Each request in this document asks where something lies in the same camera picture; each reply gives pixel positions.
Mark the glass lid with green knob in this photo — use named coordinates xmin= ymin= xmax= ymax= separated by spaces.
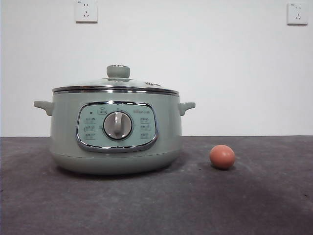
xmin=52 ymin=64 xmax=179 ymax=95

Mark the brown egg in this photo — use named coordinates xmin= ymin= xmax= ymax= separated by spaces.
xmin=209 ymin=144 xmax=236 ymax=170

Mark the pale green electric cooking pot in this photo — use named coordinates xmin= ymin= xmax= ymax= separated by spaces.
xmin=33 ymin=91 xmax=196 ymax=175

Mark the white wall socket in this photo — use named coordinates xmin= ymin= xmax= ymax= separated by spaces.
xmin=75 ymin=0 xmax=98 ymax=24
xmin=286 ymin=1 xmax=309 ymax=26

